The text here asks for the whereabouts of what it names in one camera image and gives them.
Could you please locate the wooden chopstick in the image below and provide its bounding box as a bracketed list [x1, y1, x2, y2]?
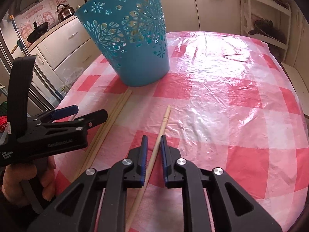
[72, 88, 132, 182]
[82, 90, 134, 172]
[125, 105, 171, 232]

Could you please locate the person's left hand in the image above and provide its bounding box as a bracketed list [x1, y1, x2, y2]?
[1, 156, 56, 206]

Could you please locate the red checkered plastic tablecloth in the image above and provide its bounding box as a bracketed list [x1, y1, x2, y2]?
[53, 30, 309, 232]

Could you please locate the black wok pan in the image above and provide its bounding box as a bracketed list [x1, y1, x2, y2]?
[27, 21, 48, 44]

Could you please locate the teal perforated plastic basket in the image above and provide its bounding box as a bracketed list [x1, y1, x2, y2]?
[75, 0, 170, 87]

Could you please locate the steel kettle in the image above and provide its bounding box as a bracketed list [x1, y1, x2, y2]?
[56, 4, 75, 22]

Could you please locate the small white step stool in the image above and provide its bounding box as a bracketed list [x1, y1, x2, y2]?
[281, 62, 309, 119]

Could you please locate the white tiered storage cart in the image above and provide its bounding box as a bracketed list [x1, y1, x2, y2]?
[240, 0, 292, 61]

